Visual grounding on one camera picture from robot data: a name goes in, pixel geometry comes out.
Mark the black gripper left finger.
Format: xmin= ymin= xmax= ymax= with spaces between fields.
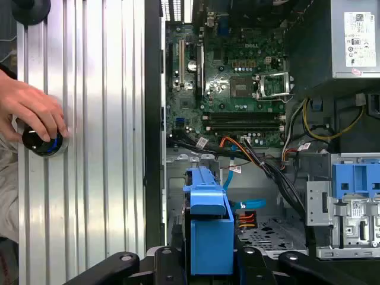
xmin=64 ymin=246 xmax=186 ymax=285

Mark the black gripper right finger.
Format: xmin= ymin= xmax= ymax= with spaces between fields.
xmin=237 ymin=246 xmax=380 ymax=285

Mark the hard disk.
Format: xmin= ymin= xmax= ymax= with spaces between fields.
xmin=182 ymin=166 xmax=238 ymax=277

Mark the round black tool blue ring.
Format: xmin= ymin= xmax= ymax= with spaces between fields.
xmin=21 ymin=124 xmax=71 ymax=157

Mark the metal disk bay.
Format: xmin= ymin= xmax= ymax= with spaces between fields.
xmin=165 ymin=153 xmax=307 ymax=253

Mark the black RAM slot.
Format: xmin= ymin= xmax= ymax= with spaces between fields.
xmin=204 ymin=117 xmax=285 ymax=122
xmin=204 ymin=113 xmax=285 ymax=118
xmin=205 ymin=126 xmax=285 ymax=132
xmin=205 ymin=122 xmax=285 ymax=128

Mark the long black expansion slot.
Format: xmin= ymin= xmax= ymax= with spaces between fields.
xmin=195 ymin=43 xmax=205 ymax=101

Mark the white expansion slot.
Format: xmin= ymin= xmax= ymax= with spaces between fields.
xmin=178 ymin=38 xmax=186 ymax=91

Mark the person's bare hand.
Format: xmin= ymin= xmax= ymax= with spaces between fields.
xmin=0 ymin=69 xmax=71 ymax=143

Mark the grey metal drive cage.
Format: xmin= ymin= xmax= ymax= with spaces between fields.
xmin=305 ymin=153 xmax=380 ymax=259

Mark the blue carrier in drive cage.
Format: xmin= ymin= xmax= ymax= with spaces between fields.
xmin=331 ymin=162 xmax=380 ymax=200

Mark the green Dell motherboard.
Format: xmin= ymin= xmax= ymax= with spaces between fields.
xmin=164 ymin=25 xmax=290 ymax=149

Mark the person's beige clothing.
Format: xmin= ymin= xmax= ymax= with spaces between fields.
xmin=0 ymin=141 xmax=20 ymax=246

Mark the black open PC case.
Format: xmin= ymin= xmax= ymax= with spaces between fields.
xmin=144 ymin=0 xmax=380 ymax=285

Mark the CPU socket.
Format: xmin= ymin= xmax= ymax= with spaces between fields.
xmin=230 ymin=75 xmax=258 ymax=99

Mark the grey power supply unit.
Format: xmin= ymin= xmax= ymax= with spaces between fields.
xmin=286 ymin=0 xmax=380 ymax=90

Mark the round black foot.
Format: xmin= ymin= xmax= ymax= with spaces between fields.
xmin=11 ymin=0 xmax=52 ymax=27

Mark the orange yellow disk power wire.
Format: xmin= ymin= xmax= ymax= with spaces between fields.
xmin=236 ymin=211 xmax=257 ymax=230

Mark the black cable bundle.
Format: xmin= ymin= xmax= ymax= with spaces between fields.
xmin=167 ymin=138 xmax=308 ymax=220

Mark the blue disk data wire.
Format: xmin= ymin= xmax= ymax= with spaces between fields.
xmin=222 ymin=159 xmax=267 ymax=213

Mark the metal socket cover frame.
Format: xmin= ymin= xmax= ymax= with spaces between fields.
xmin=256 ymin=72 xmax=291 ymax=100

